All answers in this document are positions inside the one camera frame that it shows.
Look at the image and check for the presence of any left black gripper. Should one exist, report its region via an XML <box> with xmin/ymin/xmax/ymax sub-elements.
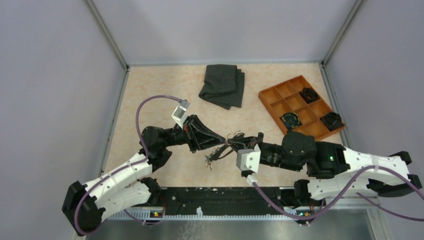
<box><xmin>163</xmin><ymin>114</ymin><xmax>226</xmax><ymax>153</ymax></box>

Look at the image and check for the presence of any metal key holder plate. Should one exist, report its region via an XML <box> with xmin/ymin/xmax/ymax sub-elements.
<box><xmin>205</xmin><ymin>131</ymin><xmax>248</xmax><ymax>171</ymax></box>

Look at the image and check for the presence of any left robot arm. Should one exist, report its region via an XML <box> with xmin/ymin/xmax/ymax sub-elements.
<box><xmin>61</xmin><ymin>115</ymin><xmax>226</xmax><ymax>237</ymax></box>

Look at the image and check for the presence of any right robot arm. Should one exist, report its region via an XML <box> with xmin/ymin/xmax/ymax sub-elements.
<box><xmin>228</xmin><ymin>131</ymin><xmax>423</xmax><ymax>206</ymax></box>

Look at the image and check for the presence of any blue yellow rolled tie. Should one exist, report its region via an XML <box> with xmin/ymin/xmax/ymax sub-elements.
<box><xmin>280</xmin><ymin>112</ymin><xmax>303</xmax><ymax>132</ymax></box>

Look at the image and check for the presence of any dark grey folded cloth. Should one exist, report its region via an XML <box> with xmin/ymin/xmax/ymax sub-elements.
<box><xmin>198</xmin><ymin>64</ymin><xmax>245</xmax><ymax>110</ymax></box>

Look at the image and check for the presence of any orange compartment tray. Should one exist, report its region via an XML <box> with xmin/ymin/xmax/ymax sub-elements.
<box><xmin>258</xmin><ymin>75</ymin><xmax>346</xmax><ymax>141</ymax></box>

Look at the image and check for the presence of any black rolled belt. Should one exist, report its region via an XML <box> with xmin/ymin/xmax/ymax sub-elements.
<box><xmin>299</xmin><ymin>87</ymin><xmax>321</xmax><ymax>104</ymax></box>

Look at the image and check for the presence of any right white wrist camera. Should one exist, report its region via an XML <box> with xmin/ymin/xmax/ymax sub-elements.
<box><xmin>236</xmin><ymin>144</ymin><xmax>261</xmax><ymax>173</ymax></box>

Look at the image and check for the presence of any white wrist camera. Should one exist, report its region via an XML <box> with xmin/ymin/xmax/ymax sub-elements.
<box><xmin>236</xmin><ymin>144</ymin><xmax>261</xmax><ymax>173</ymax></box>
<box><xmin>171</xmin><ymin>100</ymin><xmax>190</xmax><ymax>128</ymax></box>

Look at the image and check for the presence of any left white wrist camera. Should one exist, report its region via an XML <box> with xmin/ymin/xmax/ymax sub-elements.
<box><xmin>171</xmin><ymin>100</ymin><xmax>190</xmax><ymax>128</ymax></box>

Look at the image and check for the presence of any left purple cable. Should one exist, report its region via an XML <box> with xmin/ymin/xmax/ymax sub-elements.
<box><xmin>73</xmin><ymin>95</ymin><xmax>185</xmax><ymax>236</ymax></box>

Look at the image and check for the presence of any purple cable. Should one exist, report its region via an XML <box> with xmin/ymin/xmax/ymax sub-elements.
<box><xmin>246</xmin><ymin>165</ymin><xmax>424</xmax><ymax>222</ymax></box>
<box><xmin>73</xmin><ymin>95</ymin><xmax>185</xmax><ymax>236</ymax></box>

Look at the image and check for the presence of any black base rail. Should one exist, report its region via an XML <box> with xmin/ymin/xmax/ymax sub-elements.
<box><xmin>139</xmin><ymin>186</ymin><xmax>326</xmax><ymax>218</ymax></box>

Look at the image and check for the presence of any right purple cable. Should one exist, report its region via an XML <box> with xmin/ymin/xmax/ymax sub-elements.
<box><xmin>246</xmin><ymin>165</ymin><xmax>424</xmax><ymax>222</ymax></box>

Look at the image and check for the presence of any black rolled strap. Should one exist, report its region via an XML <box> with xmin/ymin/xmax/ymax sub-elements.
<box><xmin>319</xmin><ymin>111</ymin><xmax>345</xmax><ymax>131</ymax></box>

